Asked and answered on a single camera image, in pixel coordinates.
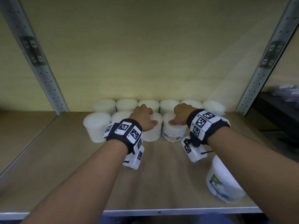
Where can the person's left hand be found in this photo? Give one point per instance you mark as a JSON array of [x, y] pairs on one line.
[[142, 118]]

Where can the person's right hand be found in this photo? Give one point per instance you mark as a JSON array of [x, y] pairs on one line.
[[182, 113]]

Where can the row of white jars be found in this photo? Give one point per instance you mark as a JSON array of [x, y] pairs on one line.
[[98, 125]]

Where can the grey metal shelf wooden boards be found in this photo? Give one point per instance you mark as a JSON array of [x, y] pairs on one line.
[[163, 184]]

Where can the person's right forearm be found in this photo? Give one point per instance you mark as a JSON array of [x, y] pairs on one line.
[[257, 165]]

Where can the person's left forearm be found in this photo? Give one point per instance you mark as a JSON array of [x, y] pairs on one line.
[[81, 184]]

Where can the black wristband with marker tags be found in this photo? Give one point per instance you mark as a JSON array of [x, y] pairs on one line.
[[215, 128], [116, 137]]

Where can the row of purple labelled packets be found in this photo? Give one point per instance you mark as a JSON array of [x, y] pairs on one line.
[[287, 93]]

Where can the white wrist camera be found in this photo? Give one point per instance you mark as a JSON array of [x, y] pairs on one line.
[[133, 163], [196, 156]]

